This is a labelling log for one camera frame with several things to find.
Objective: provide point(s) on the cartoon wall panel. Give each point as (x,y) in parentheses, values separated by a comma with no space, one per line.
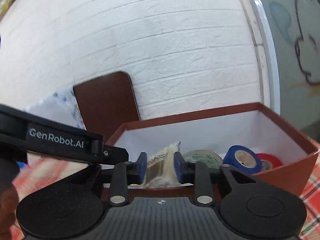
(294,26)

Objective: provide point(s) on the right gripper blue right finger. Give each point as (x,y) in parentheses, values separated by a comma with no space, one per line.
(197,174)

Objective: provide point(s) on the plaid bed sheet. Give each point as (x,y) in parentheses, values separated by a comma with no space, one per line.
(44,171)

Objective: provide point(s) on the bag of white beads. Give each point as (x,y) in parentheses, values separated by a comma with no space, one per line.
(160,171)

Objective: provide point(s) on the brown open storage box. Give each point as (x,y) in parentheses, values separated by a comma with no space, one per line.
(252,125)

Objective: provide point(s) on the floral white pillow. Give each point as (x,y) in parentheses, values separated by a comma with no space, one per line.
(61,107)

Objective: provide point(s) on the clear printed tape roll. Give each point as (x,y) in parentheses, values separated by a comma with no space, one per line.
(210,158)

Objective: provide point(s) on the red tape roll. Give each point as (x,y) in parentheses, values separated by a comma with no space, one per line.
(268,161)

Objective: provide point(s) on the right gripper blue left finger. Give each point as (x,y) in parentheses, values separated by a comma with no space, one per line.
(125,174)

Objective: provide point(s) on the blue tape roll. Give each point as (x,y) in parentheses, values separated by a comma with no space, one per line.
(243,158)

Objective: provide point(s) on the person's left hand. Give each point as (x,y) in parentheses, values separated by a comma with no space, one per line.
(9,197)

